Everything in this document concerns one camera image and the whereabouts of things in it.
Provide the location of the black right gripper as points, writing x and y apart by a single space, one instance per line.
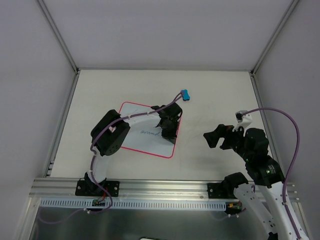
225 138

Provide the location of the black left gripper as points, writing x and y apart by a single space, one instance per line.
169 128

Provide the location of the pink framed whiteboard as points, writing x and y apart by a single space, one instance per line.
143 136

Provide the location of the blue whiteboard eraser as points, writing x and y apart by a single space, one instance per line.
185 95

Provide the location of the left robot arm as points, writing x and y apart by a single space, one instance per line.
105 143

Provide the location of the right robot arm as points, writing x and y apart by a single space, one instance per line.
267 198

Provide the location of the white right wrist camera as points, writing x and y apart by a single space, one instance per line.
244 119

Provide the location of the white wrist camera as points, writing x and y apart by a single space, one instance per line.
244 119
112 129

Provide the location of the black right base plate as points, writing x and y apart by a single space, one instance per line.
220 191

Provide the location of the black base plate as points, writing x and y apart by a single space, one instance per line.
220 191
86 188

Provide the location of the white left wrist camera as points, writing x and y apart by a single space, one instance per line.
112 129

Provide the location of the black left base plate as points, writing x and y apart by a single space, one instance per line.
86 188

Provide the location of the white slotted cable duct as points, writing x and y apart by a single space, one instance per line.
134 204

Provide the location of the left aluminium frame post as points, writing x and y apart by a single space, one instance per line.
57 34

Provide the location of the aluminium frame post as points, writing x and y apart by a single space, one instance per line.
276 32
57 34

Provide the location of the aluminium mounting rail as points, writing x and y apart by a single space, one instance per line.
131 189

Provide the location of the right aluminium frame post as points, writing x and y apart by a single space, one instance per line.
276 32

